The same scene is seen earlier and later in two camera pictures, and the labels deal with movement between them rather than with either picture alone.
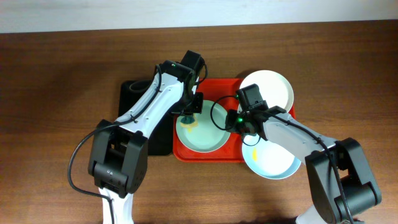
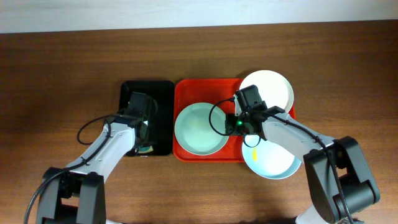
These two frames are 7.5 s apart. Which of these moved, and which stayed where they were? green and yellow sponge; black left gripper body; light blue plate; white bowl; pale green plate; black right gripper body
Moved: black left gripper body; green and yellow sponge
Stayed: light blue plate; black right gripper body; pale green plate; white bowl
